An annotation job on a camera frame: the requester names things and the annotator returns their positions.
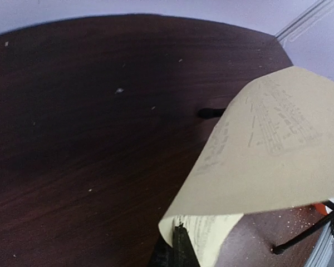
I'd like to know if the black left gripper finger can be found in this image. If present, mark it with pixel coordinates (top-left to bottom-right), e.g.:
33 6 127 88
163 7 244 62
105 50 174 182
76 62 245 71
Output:
150 224 200 267

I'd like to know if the yellow sheet music paper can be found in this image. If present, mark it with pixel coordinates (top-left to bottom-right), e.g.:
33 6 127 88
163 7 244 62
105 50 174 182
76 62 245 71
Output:
159 66 334 266

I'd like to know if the black music stand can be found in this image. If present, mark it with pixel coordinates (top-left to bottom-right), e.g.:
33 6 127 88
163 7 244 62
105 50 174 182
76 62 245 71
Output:
197 108 334 255

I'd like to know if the white ceramic bowl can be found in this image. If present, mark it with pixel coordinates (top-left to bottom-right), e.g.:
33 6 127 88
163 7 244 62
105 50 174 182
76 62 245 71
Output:
313 203 332 216

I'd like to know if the right aluminium corner post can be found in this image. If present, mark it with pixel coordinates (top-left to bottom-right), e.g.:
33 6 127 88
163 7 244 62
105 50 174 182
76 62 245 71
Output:
275 0 334 47

